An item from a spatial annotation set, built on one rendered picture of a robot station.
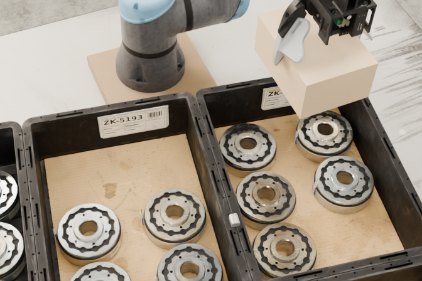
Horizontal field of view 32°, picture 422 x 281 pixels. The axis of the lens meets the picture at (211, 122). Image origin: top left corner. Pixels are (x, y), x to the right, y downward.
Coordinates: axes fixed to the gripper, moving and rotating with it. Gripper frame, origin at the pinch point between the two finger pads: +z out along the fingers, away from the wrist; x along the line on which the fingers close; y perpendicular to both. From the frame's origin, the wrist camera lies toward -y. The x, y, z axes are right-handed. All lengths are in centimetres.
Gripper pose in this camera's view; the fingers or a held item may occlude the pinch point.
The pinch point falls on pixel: (314, 48)
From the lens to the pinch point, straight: 114.5
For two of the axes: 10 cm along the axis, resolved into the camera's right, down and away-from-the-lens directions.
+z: -0.3, 6.3, 7.8
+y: 4.0, 7.2, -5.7
